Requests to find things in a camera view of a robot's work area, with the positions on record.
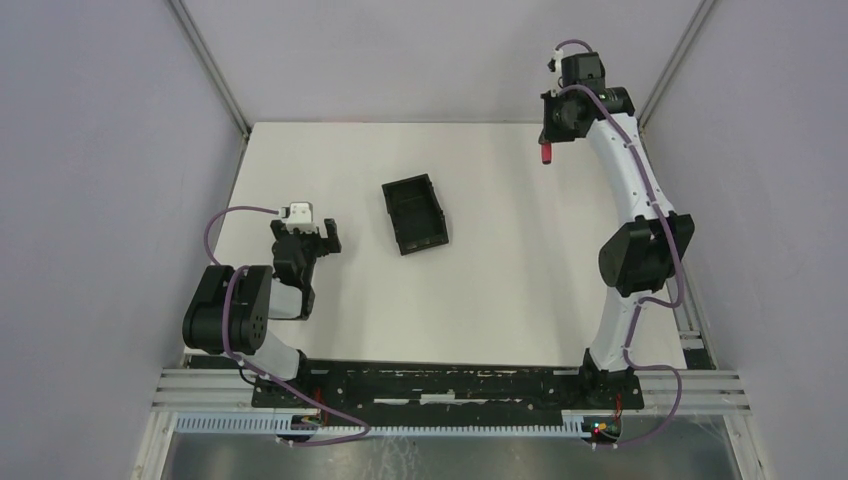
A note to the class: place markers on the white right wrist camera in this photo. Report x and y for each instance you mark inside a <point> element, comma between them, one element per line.
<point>555,69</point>

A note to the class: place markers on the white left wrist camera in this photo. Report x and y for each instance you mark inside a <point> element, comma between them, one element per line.
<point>298,217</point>

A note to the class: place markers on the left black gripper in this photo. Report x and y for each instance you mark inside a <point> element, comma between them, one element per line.
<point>333,243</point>

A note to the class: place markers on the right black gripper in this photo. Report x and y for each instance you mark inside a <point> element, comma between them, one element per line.
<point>549,133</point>

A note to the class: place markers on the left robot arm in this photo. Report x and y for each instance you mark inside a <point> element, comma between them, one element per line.
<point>230,313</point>

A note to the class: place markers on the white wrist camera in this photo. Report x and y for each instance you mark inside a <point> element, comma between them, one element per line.
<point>555,69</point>
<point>298,217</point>

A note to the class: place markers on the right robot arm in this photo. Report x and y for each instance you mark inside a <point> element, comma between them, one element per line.
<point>484,242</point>

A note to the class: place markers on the black plastic bin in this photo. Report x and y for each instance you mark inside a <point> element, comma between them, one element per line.
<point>416,217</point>

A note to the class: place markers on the aluminium frame rail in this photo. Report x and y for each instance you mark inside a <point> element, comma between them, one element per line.
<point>705,392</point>

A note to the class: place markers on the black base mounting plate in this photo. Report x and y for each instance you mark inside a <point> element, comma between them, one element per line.
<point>392,394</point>

